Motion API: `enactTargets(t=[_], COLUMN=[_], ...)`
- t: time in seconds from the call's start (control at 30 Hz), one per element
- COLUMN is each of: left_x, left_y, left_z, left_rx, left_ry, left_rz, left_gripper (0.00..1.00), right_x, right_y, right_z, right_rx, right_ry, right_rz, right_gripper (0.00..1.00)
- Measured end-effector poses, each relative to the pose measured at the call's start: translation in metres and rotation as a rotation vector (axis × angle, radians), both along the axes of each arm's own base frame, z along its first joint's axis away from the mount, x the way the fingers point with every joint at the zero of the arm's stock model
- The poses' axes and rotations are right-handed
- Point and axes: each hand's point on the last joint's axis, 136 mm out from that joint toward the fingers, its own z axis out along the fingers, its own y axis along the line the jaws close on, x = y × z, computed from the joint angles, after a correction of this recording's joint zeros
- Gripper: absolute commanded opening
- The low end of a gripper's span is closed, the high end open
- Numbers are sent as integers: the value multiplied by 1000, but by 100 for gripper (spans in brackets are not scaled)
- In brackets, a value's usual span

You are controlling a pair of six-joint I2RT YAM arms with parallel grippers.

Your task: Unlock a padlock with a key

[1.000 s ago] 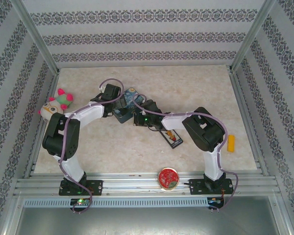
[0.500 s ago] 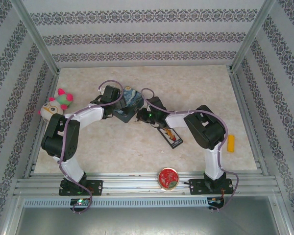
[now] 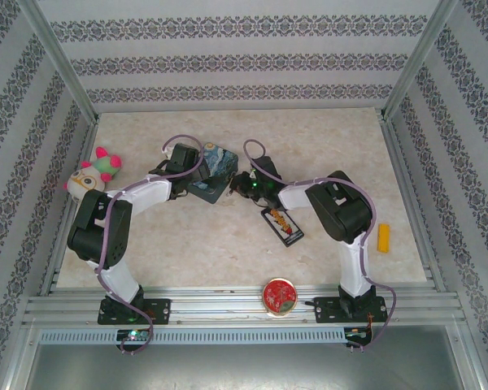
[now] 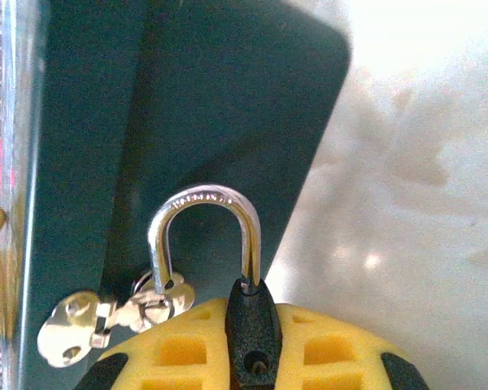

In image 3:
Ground Starry Night tin box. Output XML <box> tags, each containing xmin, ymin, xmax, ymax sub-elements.
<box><xmin>188</xmin><ymin>141</ymin><xmax>240</xmax><ymax>206</ymax></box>

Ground black charging board yellow connectors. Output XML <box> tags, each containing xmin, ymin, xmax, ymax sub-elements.
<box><xmin>260</xmin><ymin>206</ymin><xmax>305</xmax><ymax>249</ymax></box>

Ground white plush toy pink limbs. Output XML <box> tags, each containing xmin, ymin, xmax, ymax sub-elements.
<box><xmin>63</xmin><ymin>145</ymin><xmax>124</xmax><ymax>201</ymax></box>

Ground round red tin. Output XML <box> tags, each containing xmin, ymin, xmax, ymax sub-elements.
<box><xmin>261</xmin><ymin>277</ymin><xmax>298</xmax><ymax>318</ymax></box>

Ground yellow rectangular block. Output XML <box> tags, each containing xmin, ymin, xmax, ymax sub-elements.
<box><xmin>376</xmin><ymin>222</ymin><xmax>391</xmax><ymax>254</ymax></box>

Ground grey metal panel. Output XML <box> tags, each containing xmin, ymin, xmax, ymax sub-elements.
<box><xmin>24</xmin><ymin>344</ymin><xmax>467</xmax><ymax>390</ymax></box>

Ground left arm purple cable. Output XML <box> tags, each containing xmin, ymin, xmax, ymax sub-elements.
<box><xmin>95</xmin><ymin>133</ymin><xmax>207</xmax><ymax>357</ymax></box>

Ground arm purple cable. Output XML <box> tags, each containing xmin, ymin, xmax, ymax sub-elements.
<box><xmin>242</xmin><ymin>139</ymin><xmax>400</xmax><ymax>354</ymax></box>
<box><xmin>95</xmin><ymin>133</ymin><xmax>207</xmax><ymax>357</ymax></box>

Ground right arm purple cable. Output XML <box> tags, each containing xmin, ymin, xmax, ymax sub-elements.
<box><xmin>242</xmin><ymin>139</ymin><xmax>400</xmax><ymax>354</ymax></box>

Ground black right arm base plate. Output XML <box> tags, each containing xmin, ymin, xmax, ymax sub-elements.
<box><xmin>315</xmin><ymin>296</ymin><xmax>387</xmax><ymax>324</ymax></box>

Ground white slotted cable duct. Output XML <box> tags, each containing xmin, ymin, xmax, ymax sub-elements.
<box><xmin>38</xmin><ymin>327</ymin><xmax>346</xmax><ymax>346</ymax></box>

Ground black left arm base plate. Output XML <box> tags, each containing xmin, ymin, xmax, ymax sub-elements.
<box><xmin>97</xmin><ymin>298</ymin><xmax>172</xmax><ymax>326</ymax></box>

